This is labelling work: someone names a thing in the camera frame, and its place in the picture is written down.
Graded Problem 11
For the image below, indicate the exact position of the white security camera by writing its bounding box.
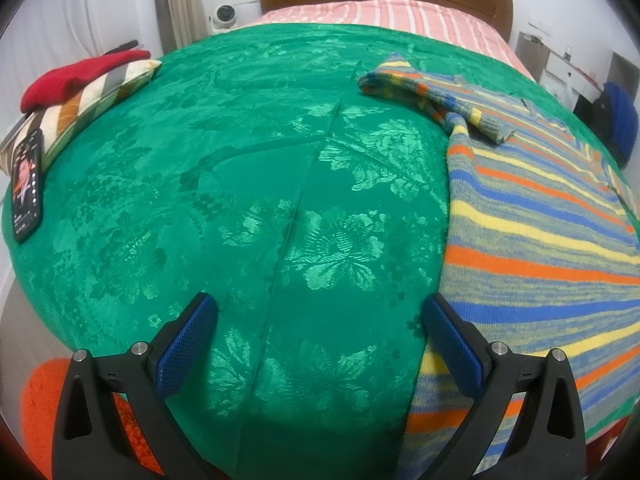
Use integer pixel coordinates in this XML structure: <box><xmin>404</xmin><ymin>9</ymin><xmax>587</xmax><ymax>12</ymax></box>
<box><xmin>209</xmin><ymin>4</ymin><xmax>238</xmax><ymax>29</ymax></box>

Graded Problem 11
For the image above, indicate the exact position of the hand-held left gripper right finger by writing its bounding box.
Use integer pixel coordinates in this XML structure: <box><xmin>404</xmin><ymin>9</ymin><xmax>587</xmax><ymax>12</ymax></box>
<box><xmin>397</xmin><ymin>292</ymin><xmax>587</xmax><ymax>480</ymax></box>

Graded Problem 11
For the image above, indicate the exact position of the green floral blanket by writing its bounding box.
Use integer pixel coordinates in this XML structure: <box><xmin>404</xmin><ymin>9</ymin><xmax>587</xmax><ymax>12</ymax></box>
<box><xmin>0</xmin><ymin>24</ymin><xmax>640</xmax><ymax>476</ymax></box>

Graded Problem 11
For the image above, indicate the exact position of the pink striped bed sheet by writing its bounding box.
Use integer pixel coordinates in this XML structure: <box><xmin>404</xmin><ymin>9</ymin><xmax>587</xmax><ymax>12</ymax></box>
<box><xmin>247</xmin><ymin>0</ymin><xmax>538</xmax><ymax>83</ymax></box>

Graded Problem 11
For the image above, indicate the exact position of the orange mat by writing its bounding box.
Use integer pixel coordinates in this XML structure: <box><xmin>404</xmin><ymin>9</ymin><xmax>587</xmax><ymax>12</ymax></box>
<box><xmin>20</xmin><ymin>357</ymin><xmax>166</xmax><ymax>480</ymax></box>

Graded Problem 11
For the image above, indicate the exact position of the striped knit sweater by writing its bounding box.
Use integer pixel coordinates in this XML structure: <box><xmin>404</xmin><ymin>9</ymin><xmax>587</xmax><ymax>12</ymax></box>
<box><xmin>359</xmin><ymin>52</ymin><xmax>640</xmax><ymax>480</ymax></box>

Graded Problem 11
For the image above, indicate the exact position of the black smartphone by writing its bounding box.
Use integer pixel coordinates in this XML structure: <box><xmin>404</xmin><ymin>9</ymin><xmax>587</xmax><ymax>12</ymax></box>
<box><xmin>11</xmin><ymin>128</ymin><xmax>45</xmax><ymax>244</ymax></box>

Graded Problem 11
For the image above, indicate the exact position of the beige curtain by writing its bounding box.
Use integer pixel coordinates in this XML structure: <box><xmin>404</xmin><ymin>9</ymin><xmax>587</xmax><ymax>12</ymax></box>
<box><xmin>152</xmin><ymin>0</ymin><xmax>210</xmax><ymax>53</ymax></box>

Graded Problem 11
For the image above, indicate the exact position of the red cloth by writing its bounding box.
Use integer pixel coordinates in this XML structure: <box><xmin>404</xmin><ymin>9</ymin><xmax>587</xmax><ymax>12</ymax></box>
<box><xmin>20</xmin><ymin>50</ymin><xmax>152</xmax><ymax>113</ymax></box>

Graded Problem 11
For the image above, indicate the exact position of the white cabinet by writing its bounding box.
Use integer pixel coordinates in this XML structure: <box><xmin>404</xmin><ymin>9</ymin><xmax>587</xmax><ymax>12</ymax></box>
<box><xmin>515</xmin><ymin>30</ymin><xmax>616</xmax><ymax>106</ymax></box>

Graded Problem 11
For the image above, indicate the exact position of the blue and black bag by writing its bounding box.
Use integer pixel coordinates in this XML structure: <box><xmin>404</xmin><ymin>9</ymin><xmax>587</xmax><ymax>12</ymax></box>
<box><xmin>572</xmin><ymin>81</ymin><xmax>640</xmax><ymax>168</ymax></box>

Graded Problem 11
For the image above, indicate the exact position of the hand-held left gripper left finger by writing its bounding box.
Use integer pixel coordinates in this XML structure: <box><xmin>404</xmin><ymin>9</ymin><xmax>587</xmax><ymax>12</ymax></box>
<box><xmin>51</xmin><ymin>291</ymin><xmax>221</xmax><ymax>480</ymax></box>

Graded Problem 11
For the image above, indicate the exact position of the striped pillow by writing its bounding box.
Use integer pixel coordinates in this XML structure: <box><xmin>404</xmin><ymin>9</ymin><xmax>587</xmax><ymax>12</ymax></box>
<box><xmin>0</xmin><ymin>58</ymin><xmax>163</xmax><ymax>176</ymax></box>

